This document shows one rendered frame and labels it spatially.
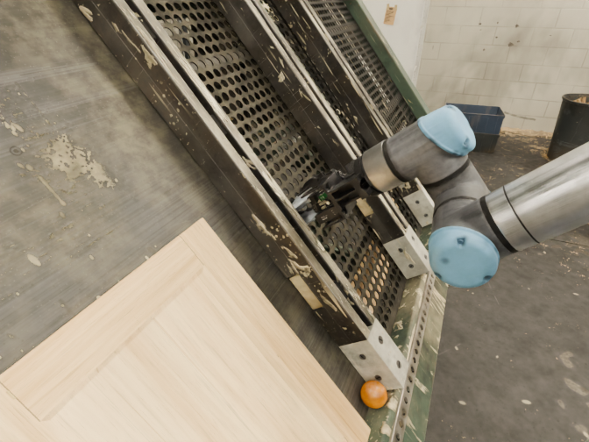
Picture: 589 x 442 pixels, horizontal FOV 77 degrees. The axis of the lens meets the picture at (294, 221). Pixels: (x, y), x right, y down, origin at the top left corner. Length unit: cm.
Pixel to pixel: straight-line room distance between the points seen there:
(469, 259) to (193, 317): 36
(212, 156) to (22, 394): 40
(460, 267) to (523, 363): 182
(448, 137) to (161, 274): 43
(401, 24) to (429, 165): 366
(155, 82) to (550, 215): 58
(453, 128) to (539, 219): 17
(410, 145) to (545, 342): 198
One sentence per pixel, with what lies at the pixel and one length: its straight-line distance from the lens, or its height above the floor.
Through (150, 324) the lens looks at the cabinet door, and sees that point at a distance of 52.
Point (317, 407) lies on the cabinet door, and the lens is 68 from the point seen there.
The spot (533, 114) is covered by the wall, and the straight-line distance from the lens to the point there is 580.
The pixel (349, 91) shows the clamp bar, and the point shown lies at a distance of 122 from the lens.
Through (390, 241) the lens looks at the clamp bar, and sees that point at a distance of 103.
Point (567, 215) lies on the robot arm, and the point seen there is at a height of 138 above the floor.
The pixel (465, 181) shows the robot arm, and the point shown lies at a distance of 58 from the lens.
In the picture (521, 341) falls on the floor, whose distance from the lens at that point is 237.
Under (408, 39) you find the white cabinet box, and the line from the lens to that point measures 419.
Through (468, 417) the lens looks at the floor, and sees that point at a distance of 197.
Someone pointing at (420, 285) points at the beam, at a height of 91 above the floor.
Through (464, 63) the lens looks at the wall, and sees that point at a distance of 560.
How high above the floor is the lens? 157
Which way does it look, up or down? 32 degrees down
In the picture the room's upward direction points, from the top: straight up
